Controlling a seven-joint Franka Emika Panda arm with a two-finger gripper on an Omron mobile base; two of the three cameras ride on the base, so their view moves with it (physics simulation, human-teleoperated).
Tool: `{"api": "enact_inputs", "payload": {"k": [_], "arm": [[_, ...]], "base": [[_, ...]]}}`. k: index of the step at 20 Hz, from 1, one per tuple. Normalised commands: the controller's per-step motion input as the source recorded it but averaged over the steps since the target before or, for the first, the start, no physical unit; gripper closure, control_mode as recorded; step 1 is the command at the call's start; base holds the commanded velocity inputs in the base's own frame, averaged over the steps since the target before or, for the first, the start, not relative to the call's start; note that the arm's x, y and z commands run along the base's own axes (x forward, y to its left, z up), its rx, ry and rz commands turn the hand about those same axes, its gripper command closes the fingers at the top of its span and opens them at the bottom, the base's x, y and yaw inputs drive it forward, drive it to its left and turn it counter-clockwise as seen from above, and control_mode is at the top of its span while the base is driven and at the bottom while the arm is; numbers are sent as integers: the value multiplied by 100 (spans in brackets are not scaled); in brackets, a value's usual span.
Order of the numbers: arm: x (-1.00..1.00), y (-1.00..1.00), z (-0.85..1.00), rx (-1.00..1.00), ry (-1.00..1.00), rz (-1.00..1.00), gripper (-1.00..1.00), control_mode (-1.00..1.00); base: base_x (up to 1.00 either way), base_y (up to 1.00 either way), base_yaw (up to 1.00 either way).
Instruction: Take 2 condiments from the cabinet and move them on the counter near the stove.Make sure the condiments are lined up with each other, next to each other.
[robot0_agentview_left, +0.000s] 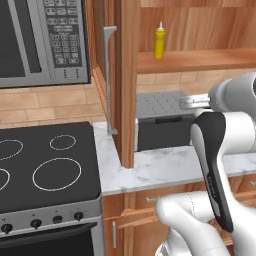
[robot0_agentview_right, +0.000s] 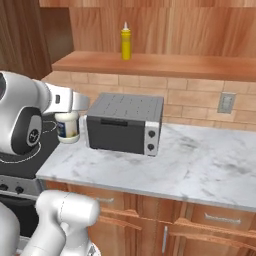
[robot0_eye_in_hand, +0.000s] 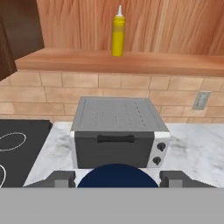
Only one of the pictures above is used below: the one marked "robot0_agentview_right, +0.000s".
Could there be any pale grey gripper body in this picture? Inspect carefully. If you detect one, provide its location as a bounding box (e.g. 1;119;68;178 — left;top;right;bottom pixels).
70;90;91;114

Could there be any black and silver stove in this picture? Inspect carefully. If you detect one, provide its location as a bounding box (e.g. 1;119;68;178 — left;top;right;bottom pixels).
0;113;62;248

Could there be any white mayonnaise jar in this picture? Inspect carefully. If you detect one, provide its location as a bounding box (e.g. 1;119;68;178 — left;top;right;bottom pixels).
54;111;81;145

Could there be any grey toaster oven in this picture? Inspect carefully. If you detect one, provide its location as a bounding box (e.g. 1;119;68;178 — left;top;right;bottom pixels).
85;92;165;157

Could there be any dark toaster oven door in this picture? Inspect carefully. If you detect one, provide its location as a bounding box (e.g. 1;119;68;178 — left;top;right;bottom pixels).
86;115;147;155

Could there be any yellow mustard bottle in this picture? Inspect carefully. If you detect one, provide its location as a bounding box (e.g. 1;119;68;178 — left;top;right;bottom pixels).
120;21;133;62

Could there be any wooden drawer front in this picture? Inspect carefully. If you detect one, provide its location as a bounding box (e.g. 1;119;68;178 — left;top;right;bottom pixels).
185;201;256;234
44;180;126;217

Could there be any wooden cupboard door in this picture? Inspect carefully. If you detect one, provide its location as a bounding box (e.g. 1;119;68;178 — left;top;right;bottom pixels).
87;208;169;256
170;217;256;256

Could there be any black toaster oven door handle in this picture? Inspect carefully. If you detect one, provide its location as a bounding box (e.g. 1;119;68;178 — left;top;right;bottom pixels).
100;117;129;127

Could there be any wooden wall cabinet door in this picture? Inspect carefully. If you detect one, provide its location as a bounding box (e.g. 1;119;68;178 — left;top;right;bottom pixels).
0;0;53;81

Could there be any open wooden wall cabinet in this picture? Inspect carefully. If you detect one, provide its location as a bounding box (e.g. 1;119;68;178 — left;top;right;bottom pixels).
39;0;256;83

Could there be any silver drawer handle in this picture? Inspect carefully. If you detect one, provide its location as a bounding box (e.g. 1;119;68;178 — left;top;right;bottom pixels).
96;197;115;205
203;212;242;225

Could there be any grey wall outlet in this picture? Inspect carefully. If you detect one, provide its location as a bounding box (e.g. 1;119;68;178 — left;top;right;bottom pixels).
216;91;237;115

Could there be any silver cupboard door handle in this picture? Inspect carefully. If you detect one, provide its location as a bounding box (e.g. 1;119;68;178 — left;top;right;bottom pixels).
161;225;169;255

